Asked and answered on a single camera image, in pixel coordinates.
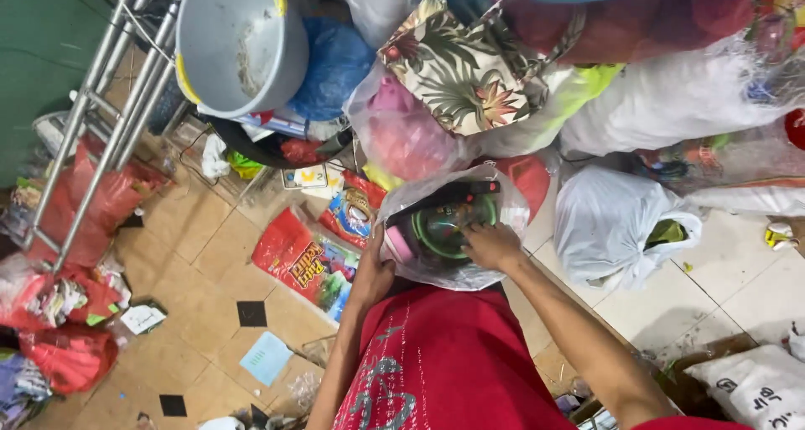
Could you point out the person's right hand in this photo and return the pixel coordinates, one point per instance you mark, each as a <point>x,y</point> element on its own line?
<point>493,246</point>

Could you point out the person's left hand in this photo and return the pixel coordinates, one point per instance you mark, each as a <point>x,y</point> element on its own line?
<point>372,275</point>

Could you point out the person's right fingers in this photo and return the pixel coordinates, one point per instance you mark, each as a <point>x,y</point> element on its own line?
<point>473,238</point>

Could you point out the person's left fingers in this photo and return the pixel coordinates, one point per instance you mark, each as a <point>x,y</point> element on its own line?
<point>380,244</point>

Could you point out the clear plastic bag of toys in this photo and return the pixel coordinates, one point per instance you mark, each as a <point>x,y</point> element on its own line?
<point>450,227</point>

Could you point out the red round-print toy package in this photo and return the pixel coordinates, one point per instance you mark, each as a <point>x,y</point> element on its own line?
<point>349,213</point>

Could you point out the white puzzle card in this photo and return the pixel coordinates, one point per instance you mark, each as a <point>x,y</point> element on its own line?
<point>304,177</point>

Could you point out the pink items in clear bag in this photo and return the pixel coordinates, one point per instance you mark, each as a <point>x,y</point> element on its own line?
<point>402,134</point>

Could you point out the person's red shirt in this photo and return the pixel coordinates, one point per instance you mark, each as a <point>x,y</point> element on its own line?
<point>459,367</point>

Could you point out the white plastic bag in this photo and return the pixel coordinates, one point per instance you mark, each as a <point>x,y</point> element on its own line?
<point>616,228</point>

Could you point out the light blue paper sheet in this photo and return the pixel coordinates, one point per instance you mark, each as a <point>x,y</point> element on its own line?
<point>266,358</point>

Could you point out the floral fabric bag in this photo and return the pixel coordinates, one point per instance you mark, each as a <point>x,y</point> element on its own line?
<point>465,71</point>

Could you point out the blue plastic bag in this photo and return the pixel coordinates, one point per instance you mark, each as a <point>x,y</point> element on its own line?
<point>333,65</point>

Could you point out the large white plastic sack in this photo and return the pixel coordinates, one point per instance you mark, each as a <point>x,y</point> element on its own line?
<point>666,96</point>

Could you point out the white paper card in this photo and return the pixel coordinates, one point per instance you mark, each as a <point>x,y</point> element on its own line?
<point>143,319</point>

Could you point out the grey plastic bucket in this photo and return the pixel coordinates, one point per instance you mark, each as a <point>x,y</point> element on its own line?
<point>239,40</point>

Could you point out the clear packaged toy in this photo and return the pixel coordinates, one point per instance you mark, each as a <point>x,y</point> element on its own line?
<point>723,159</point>

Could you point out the red mesh bag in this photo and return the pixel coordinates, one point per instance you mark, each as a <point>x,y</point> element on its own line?
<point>635,21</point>

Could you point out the yellow white small toy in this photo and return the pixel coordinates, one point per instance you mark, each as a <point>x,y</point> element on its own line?
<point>781,236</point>

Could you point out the heap of red plastic bags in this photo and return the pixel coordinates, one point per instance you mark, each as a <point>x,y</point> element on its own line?
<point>69,291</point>

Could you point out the white printed sack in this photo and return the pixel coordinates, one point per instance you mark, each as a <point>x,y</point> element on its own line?
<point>754,386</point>

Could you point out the metal rack frame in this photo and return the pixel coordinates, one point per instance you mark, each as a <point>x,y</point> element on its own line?
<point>107,115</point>

